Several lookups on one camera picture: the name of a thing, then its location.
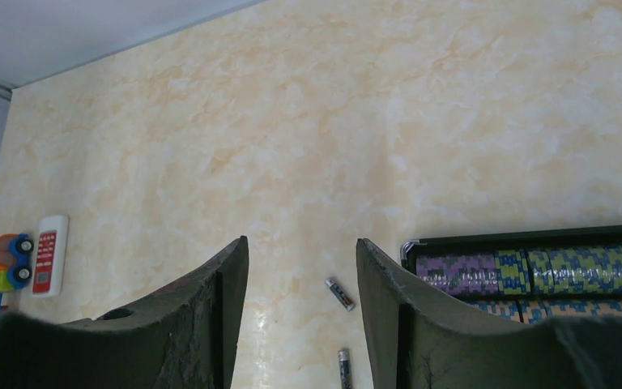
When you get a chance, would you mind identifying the black poker chip case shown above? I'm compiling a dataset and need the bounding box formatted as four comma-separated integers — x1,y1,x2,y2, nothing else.
400,225,622,303

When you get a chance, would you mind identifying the green blue chip stack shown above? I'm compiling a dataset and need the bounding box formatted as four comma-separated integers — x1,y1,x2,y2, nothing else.
492,244,622,296

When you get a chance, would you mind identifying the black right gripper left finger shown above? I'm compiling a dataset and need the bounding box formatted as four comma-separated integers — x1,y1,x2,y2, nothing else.
0,237,249,388

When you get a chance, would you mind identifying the orange blue chip stack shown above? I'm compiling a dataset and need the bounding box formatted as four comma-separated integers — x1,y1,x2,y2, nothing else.
467,300,622,324

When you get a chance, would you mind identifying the purple poker chip stack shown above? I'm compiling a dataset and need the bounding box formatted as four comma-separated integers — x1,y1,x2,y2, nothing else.
415,254,500,296

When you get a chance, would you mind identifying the colourful toy block truck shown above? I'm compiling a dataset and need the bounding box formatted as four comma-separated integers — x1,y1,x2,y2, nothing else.
0,233,34,310

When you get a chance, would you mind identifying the white remote control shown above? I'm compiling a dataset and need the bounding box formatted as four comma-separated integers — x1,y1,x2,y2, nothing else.
32,215,70,298

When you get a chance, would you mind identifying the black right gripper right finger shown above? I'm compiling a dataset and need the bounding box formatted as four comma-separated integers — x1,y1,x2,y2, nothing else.
356,238,622,388

